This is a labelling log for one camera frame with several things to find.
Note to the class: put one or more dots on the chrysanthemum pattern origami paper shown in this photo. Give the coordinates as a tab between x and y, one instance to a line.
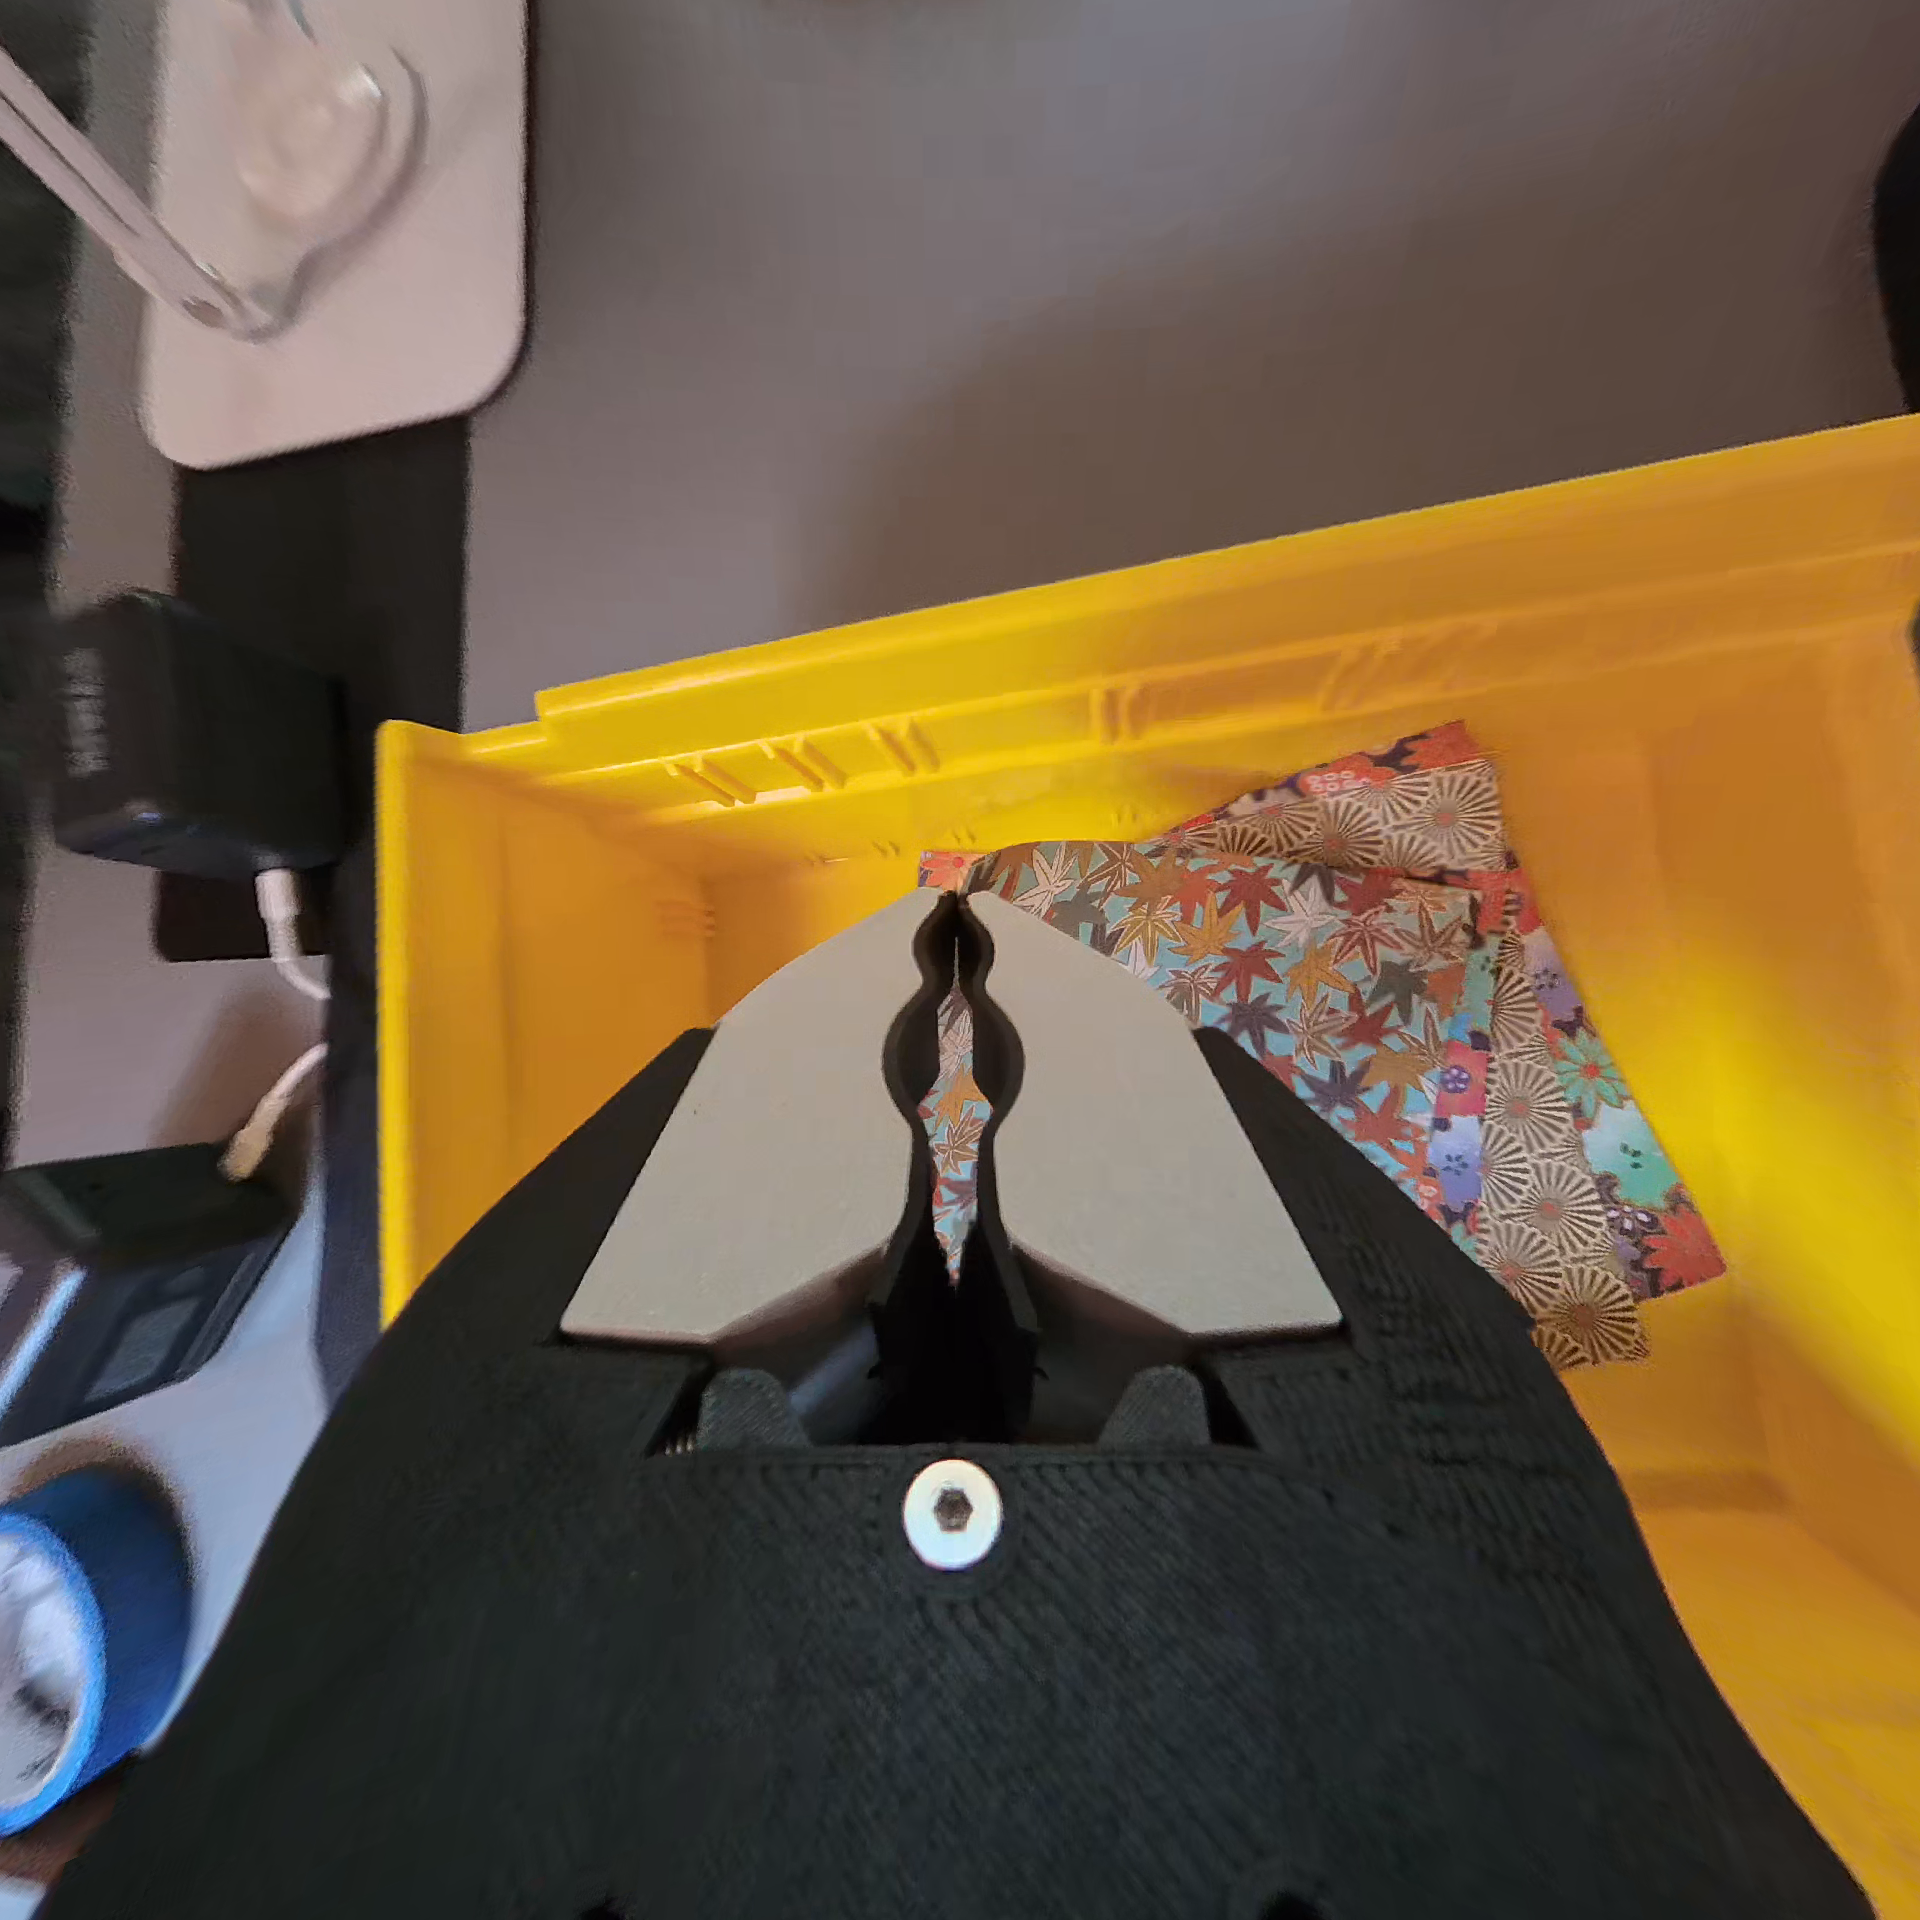
1561	1202

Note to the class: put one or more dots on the white flat base plate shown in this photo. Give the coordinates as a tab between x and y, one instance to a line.
421	333

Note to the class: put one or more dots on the blue tape roll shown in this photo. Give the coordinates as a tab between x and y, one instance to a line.
121	1563

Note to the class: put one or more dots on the black electronic device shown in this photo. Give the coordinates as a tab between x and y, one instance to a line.
152	1292

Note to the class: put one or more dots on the yellow box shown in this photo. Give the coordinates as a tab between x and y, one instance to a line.
1681	602

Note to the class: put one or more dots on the black power adapter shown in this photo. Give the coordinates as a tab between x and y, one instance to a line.
181	738

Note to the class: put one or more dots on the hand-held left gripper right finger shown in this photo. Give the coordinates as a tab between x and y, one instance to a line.
1154	1172

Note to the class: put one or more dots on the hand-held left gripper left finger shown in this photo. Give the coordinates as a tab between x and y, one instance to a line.
751	1172

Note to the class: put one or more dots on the black mat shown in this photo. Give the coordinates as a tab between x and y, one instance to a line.
331	540

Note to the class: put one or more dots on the clear plastic rod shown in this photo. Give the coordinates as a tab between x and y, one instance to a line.
121	203

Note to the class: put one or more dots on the maple leaf origami paper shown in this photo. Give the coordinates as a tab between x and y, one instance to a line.
1293	962

